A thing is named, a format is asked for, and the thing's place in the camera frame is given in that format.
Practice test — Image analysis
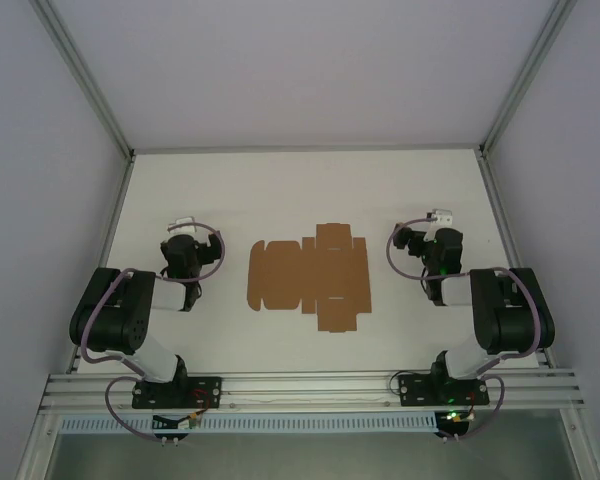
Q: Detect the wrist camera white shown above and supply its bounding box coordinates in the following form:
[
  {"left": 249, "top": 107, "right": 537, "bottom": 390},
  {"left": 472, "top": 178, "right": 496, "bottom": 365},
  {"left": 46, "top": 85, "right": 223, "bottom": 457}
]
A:
[
  {"left": 166, "top": 215, "right": 197, "bottom": 235},
  {"left": 426, "top": 208, "right": 454, "bottom": 244}
]

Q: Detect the right aluminium frame post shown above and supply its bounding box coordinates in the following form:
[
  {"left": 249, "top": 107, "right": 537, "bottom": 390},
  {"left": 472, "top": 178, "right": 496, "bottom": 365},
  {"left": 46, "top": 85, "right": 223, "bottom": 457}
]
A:
[{"left": 478, "top": 0, "right": 580, "bottom": 160}]

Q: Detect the grey metal panel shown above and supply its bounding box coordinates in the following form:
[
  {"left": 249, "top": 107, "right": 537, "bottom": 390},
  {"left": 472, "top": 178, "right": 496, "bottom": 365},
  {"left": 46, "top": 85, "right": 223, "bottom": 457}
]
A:
[{"left": 44, "top": 410, "right": 581, "bottom": 480}]

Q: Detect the aluminium mounting rail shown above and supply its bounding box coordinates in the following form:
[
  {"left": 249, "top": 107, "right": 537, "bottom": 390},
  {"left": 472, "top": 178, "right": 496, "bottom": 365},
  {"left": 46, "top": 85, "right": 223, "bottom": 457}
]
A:
[{"left": 38, "top": 368, "right": 589, "bottom": 415}]

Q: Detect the left aluminium frame post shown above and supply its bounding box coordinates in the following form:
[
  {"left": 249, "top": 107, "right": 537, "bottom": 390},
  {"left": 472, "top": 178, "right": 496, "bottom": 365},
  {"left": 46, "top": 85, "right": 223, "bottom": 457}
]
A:
[{"left": 28, "top": 0, "right": 135, "bottom": 162}]

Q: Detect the right aluminium side rail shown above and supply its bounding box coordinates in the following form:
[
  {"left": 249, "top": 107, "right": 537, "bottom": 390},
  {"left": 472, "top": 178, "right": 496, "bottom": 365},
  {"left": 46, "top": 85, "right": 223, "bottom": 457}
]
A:
[{"left": 478, "top": 152, "right": 556, "bottom": 369}]

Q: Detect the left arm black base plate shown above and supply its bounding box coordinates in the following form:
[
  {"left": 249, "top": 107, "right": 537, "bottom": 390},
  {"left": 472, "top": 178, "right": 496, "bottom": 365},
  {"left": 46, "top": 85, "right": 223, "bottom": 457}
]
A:
[{"left": 131, "top": 375, "right": 224, "bottom": 410}]

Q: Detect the brown cardboard box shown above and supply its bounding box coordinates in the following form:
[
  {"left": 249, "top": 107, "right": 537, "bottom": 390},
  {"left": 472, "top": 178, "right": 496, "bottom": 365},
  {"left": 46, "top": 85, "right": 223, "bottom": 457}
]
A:
[{"left": 246, "top": 222, "right": 373, "bottom": 334}]

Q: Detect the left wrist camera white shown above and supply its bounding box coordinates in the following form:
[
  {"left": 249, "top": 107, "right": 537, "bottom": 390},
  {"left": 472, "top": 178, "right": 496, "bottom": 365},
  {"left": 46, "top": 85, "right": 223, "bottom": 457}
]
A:
[{"left": 166, "top": 215, "right": 197, "bottom": 235}]

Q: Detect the left aluminium side rail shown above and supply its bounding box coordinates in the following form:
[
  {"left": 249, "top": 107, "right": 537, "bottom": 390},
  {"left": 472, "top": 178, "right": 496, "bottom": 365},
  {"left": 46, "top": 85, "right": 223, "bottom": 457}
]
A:
[{"left": 67, "top": 153, "right": 137, "bottom": 375}]

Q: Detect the aluminium side rail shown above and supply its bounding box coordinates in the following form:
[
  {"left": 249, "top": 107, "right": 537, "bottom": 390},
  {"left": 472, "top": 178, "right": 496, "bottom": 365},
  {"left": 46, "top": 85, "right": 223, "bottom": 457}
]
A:
[
  {"left": 478, "top": 152, "right": 556, "bottom": 369},
  {"left": 67, "top": 153, "right": 137, "bottom": 375}
]

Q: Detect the rear aluminium frame bar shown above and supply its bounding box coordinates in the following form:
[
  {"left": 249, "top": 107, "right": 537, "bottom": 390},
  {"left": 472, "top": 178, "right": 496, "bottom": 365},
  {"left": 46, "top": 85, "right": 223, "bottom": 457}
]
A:
[{"left": 129, "top": 143, "right": 485, "bottom": 157}]

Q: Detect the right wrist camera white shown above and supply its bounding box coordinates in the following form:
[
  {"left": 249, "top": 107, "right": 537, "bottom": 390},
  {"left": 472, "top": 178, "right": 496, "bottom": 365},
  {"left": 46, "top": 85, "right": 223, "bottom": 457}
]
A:
[{"left": 426, "top": 208, "right": 454, "bottom": 244}]

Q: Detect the white slotted cable duct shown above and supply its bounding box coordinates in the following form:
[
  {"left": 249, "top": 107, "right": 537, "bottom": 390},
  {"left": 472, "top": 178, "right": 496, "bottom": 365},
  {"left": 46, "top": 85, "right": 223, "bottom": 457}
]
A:
[{"left": 59, "top": 411, "right": 440, "bottom": 435}]

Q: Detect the aluminium frame post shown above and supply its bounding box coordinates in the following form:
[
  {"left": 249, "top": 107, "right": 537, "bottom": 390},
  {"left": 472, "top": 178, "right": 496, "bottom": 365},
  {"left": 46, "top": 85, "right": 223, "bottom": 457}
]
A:
[
  {"left": 28, "top": 0, "right": 135, "bottom": 162},
  {"left": 478, "top": 0, "right": 580, "bottom": 160}
]

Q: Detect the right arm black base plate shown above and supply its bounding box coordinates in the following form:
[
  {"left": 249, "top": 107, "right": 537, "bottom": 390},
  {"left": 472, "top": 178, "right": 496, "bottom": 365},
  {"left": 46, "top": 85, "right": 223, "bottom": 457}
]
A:
[{"left": 398, "top": 372, "right": 491, "bottom": 407}]

